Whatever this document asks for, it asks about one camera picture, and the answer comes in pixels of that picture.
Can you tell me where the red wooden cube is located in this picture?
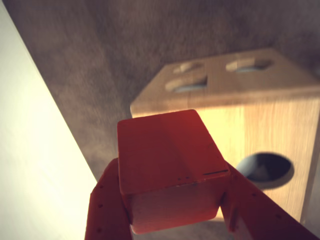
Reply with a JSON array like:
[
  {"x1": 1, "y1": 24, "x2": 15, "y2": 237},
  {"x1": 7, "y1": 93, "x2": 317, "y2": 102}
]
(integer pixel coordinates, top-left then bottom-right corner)
[{"x1": 116, "y1": 109, "x2": 230, "y2": 235}]

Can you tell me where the wooden shape sorter box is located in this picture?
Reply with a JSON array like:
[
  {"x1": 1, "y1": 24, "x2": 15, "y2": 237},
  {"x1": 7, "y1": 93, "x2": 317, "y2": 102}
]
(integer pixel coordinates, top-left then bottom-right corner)
[{"x1": 129, "y1": 47, "x2": 320, "y2": 226}]

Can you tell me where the brown table mat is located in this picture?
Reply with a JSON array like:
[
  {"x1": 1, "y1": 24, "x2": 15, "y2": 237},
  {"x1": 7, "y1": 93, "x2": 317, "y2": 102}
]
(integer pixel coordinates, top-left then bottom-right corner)
[{"x1": 4, "y1": 0, "x2": 320, "y2": 240}]

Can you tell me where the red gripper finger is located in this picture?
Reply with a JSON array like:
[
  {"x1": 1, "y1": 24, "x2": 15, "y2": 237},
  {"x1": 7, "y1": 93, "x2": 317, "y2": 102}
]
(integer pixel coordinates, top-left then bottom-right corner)
[
  {"x1": 219, "y1": 166, "x2": 320, "y2": 240},
  {"x1": 84, "y1": 157, "x2": 133, "y2": 240}
]

